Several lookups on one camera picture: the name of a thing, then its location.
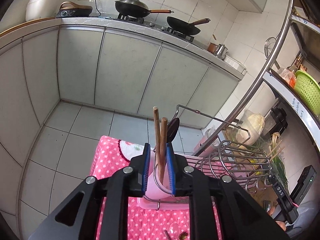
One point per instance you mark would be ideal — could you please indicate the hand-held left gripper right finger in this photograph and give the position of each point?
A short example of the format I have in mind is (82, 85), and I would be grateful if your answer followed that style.
(170, 170)

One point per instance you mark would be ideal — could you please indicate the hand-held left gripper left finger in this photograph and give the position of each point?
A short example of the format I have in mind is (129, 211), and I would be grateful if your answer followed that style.
(146, 170)

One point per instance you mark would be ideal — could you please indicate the brown wooden chopstick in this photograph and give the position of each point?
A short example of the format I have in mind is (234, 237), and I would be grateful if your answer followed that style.
(163, 142)
(157, 135)

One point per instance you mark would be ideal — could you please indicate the black plastic spoon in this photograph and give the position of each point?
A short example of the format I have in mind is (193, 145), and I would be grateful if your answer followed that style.
(173, 130)

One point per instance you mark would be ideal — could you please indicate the clear plastic fork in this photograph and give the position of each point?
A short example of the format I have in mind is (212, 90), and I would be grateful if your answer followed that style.
(174, 228)

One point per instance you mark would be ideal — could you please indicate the gold spoon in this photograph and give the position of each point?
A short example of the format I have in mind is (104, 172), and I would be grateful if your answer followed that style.
(183, 236)

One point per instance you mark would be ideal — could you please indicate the person's right forearm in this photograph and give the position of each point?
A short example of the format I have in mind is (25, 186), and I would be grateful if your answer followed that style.
(307, 222)

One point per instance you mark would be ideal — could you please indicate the person's right hand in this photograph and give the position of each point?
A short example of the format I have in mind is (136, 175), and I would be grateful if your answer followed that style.
(281, 225)

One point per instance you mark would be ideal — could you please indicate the pink polka dot cloth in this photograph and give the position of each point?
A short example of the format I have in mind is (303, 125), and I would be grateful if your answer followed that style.
(112, 160)

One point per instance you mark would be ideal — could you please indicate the bunch of scallions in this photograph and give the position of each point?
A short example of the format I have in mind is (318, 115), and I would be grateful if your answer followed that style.
(278, 160)

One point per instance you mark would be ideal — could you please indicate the black blender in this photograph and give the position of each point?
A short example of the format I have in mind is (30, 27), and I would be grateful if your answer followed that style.
(277, 122)

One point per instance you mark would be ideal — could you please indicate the clear plastic bowl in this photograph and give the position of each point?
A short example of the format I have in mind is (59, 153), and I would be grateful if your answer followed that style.
(246, 116)

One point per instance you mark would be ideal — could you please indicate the grey kitchen counter cabinets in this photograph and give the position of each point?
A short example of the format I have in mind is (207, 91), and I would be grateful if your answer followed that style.
(125, 67)

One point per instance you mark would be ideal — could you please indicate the stainless steel shelf rack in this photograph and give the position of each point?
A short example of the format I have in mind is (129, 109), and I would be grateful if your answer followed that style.
(285, 92)

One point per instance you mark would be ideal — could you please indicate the green plastic basket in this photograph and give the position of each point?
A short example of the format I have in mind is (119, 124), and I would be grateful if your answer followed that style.
(308, 90)

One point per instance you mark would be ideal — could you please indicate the white rectangular container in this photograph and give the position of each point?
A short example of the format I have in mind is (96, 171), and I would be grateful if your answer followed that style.
(235, 63)

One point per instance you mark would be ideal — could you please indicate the orange snack bag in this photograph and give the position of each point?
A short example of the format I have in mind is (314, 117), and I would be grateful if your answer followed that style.
(287, 77)

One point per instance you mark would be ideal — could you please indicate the steel kettle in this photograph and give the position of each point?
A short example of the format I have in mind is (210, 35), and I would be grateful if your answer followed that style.
(221, 51)

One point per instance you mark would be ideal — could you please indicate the brown pot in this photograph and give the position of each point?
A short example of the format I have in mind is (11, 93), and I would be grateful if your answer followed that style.
(212, 46)

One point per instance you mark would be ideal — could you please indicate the gas stove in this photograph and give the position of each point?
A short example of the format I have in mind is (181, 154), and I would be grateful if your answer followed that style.
(160, 26)

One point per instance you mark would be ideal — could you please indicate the black frying pan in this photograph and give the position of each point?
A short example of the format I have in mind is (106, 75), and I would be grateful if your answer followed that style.
(183, 26)

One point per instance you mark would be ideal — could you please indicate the black wok with lid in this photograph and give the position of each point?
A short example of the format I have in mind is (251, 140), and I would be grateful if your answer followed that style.
(135, 6)

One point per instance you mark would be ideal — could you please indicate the black induction cooker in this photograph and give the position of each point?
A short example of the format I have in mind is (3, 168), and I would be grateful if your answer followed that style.
(73, 12)

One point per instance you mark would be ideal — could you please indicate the white rice cooker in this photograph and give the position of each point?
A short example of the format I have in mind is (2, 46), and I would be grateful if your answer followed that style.
(41, 6)

